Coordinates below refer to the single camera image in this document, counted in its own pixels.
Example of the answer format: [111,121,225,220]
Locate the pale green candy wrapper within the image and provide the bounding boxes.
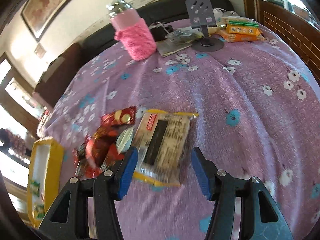
[116,127,134,154]

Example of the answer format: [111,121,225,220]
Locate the large clear yellow biscuit pack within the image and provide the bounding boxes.
[132,109,199,187]

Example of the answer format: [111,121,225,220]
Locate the red gold chocolate bar wrapper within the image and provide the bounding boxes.
[100,106,137,126]

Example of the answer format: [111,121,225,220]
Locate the dark red crumpled wrapper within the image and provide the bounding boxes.
[72,126,125,178]

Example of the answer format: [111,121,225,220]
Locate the yellow taped white tray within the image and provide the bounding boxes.
[27,137,64,228]

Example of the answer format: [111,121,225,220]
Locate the purple floral tablecloth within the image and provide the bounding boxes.
[44,26,319,239]

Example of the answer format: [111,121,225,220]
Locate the brown fabric armchair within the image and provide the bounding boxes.
[32,43,82,111]

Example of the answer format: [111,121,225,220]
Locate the pink knit sleeved bottle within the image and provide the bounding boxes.
[106,0,157,61]

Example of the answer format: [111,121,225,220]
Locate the tan notebook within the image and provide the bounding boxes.
[156,40,191,57]

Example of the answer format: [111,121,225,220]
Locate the orange cracker pack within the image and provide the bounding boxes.
[217,24,265,43]

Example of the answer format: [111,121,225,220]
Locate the clear bag of dark seeds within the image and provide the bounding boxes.
[166,27,203,45]

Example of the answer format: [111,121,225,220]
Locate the green striped cracker pack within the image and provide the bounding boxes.
[220,16,259,28]

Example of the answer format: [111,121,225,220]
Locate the grey phone stand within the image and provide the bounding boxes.
[185,0,224,53]

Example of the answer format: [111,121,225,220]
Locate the black leather sofa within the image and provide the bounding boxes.
[81,0,234,61]

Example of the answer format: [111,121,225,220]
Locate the wooden tv cabinet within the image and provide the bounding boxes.
[244,0,319,81]

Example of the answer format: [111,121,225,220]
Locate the small wall plaque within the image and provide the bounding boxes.
[34,43,46,59]

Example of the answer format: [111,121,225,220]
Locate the small black device with wires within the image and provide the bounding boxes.
[149,22,174,42]

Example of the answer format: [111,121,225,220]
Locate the framed wall painting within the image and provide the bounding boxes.
[21,0,71,42]

